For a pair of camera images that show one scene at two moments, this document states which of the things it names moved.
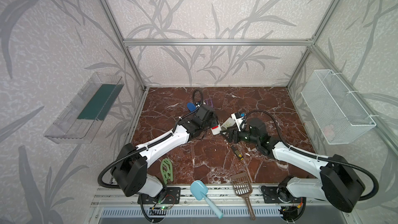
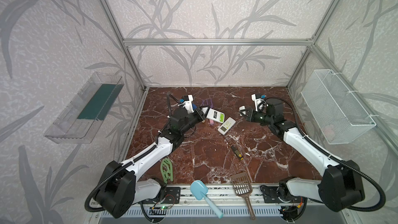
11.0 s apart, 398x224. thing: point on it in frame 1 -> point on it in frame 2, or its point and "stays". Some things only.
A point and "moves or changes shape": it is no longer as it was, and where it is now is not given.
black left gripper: [206, 124] -> [197, 115]
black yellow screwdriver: [237, 152] stays
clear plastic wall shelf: [79, 121] stays
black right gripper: [235, 135] -> [249, 115]
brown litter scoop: [243, 187] stays
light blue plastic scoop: [199, 191] stays
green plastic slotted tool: [166, 170] stays
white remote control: [229, 122] moves or changes shape
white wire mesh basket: [338, 113] stays
